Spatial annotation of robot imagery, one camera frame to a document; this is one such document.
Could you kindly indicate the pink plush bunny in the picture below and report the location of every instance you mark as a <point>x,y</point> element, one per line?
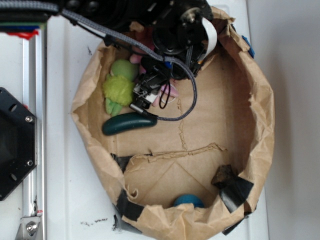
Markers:
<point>144,35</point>

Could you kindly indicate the aluminium extrusion rail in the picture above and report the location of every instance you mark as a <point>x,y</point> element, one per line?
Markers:
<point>34,96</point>

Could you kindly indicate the dark green toy cucumber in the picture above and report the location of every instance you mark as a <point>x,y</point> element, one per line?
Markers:
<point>126,122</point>

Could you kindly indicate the metal corner bracket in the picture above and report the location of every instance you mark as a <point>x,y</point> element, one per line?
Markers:
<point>30,228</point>

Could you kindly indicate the blue ball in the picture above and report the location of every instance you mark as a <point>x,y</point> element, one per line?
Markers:
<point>189,199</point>

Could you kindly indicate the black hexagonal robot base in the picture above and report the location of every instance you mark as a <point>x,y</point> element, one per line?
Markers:
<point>17,143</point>

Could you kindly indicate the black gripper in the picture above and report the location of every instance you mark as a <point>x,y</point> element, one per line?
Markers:
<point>185,33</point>

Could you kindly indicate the brown paper bag enclosure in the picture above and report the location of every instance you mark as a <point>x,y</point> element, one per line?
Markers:
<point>145,170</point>

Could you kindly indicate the white plastic tray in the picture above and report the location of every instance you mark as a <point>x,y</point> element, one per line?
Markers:
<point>77,205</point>

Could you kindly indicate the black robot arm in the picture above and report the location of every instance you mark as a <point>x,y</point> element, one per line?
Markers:
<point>23,17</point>

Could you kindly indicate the green plush toy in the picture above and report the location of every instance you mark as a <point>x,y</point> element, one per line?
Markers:
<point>118,86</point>

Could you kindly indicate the brown rock-like chunk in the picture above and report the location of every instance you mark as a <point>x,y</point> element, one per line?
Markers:
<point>224,176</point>

